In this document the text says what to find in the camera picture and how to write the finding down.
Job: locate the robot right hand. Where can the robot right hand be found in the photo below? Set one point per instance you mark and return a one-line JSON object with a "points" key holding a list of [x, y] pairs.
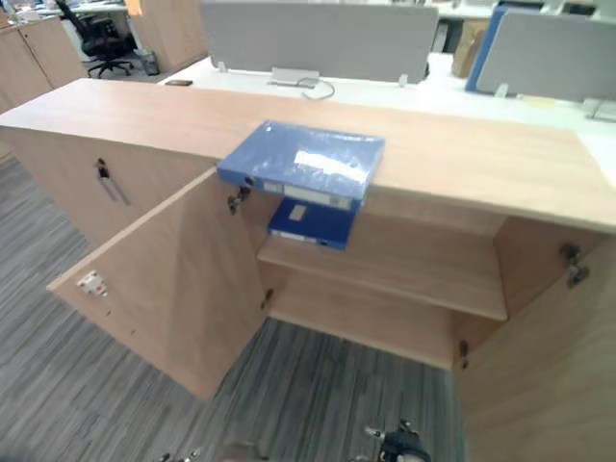
{"points": [[400, 445]]}

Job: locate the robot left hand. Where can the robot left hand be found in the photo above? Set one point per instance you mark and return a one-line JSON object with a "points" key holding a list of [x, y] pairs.
{"points": [[185, 456]]}

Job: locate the metal cabinet door hinge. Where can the metal cabinet door hinge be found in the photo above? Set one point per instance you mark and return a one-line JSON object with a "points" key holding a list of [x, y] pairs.
{"points": [[463, 353], [237, 197], [267, 298], [572, 267]]}

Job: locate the wooden cabinet shelf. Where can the wooden cabinet shelf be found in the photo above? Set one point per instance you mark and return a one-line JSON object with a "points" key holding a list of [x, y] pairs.
{"points": [[385, 281]]}

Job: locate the open wooden cabinet door with lock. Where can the open wooden cabinet door with lock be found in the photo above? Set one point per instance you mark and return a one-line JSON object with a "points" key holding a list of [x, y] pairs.
{"points": [[183, 289]]}

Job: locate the white door lock with red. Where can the white door lock with red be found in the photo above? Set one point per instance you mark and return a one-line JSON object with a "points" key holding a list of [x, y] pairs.
{"points": [[92, 284]]}

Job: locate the blue folder with white label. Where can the blue folder with white label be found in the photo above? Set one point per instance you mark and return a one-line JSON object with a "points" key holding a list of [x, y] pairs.
{"points": [[317, 226]]}

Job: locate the black cabinet key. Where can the black cabinet key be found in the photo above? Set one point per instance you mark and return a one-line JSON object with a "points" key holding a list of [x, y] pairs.
{"points": [[101, 168]]}

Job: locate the blue folder in plastic wrap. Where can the blue folder in plastic wrap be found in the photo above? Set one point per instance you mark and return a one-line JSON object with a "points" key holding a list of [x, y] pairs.
{"points": [[279, 154]]}

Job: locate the wooden office cabinet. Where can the wooden office cabinet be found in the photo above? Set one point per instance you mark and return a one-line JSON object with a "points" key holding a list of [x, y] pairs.
{"points": [[144, 110]]}

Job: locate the white office desk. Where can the white office desk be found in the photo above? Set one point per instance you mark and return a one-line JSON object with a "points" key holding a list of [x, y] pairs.
{"points": [[380, 96]]}

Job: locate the black office chair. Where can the black office chair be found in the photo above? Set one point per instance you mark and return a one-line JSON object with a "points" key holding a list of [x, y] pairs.
{"points": [[98, 45]]}

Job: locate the low wooden cabinet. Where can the low wooden cabinet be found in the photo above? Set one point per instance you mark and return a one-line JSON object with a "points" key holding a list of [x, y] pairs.
{"points": [[33, 62]]}

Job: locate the tall wooden cabinet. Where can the tall wooden cabinet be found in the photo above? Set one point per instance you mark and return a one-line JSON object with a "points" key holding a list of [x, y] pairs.
{"points": [[168, 33]]}

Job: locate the clear partition clamp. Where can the clear partition clamp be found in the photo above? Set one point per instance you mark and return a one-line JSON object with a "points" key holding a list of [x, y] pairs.
{"points": [[221, 66], [403, 80], [501, 90]]}

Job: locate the yellow paper note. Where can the yellow paper note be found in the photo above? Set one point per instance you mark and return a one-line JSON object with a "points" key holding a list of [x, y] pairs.
{"points": [[538, 100]]}

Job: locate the small black flat device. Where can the small black flat device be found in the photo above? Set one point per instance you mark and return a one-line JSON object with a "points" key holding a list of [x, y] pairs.
{"points": [[178, 83]]}

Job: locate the white desk socket box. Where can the white desk socket box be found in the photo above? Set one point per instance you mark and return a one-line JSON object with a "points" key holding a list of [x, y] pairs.
{"points": [[293, 76]]}

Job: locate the grey desk socket box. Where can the grey desk socket box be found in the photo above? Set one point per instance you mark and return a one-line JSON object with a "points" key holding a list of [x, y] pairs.
{"points": [[600, 110]]}

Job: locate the black mesh waste bin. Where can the black mesh waste bin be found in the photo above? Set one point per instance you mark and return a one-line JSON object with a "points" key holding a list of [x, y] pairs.
{"points": [[151, 62]]}

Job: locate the blue desk partition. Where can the blue desk partition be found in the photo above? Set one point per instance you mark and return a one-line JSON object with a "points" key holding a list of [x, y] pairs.
{"points": [[486, 48]]}

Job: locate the wide grey desk partition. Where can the wide grey desk partition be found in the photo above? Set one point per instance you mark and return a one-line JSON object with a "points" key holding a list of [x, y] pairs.
{"points": [[317, 38]]}

